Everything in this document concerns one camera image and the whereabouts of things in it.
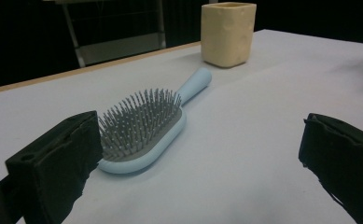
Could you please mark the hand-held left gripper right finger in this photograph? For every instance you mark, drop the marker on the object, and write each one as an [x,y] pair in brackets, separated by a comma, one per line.
[347,161]

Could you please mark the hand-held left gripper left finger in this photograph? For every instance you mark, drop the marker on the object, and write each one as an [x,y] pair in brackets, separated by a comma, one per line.
[51,161]

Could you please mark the light blue hairbrush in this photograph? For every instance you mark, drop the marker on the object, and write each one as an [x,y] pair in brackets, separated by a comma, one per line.
[145,124]

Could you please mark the beige square cup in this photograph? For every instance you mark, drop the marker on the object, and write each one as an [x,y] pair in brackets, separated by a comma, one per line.
[227,37]

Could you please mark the white table sheet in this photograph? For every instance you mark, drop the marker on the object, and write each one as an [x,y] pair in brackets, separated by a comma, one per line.
[247,140]

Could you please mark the grey metal stand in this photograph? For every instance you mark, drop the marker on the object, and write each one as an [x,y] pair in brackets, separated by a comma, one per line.
[120,49]

